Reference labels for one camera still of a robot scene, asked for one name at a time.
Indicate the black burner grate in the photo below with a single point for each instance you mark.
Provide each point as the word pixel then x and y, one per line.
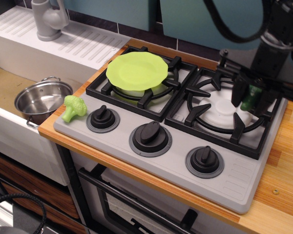
pixel 153 103
pixel 207 113

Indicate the wooden drawer front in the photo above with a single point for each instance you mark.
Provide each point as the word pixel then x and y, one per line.
pixel 61 211

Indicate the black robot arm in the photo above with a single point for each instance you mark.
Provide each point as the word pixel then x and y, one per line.
pixel 276 29

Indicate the grey toy faucet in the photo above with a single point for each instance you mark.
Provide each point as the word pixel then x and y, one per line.
pixel 49 21

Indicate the black right stove knob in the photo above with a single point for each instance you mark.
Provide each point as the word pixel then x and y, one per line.
pixel 204 162

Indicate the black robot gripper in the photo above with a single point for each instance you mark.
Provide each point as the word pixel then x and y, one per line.
pixel 265 67

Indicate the stainless steel pot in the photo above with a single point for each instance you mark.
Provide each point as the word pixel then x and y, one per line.
pixel 40 100

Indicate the dark green toy pickle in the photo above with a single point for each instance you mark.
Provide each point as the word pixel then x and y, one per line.
pixel 252 95

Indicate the black stove knob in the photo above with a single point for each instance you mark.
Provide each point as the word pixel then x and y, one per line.
pixel 103 120
pixel 204 162
pixel 150 140

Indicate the black left burner grate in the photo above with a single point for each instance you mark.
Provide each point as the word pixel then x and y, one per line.
pixel 153 103

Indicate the white toy sink unit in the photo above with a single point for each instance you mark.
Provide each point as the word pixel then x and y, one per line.
pixel 74 57

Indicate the toy oven door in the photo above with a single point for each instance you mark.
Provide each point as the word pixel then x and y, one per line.
pixel 134 208

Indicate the black left stove knob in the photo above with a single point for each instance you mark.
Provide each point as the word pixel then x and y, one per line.
pixel 103 120

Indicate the black middle stove knob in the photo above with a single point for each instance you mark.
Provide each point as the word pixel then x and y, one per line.
pixel 150 140

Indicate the lime green plastic plate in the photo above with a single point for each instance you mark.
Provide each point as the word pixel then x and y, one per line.
pixel 137 71

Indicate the grey toy stove top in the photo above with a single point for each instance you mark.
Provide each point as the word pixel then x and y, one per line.
pixel 234 188

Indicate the light green toy cauliflower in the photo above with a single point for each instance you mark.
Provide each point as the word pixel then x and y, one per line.
pixel 75 106

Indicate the black right burner grate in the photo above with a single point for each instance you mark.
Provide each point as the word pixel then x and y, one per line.
pixel 207 113

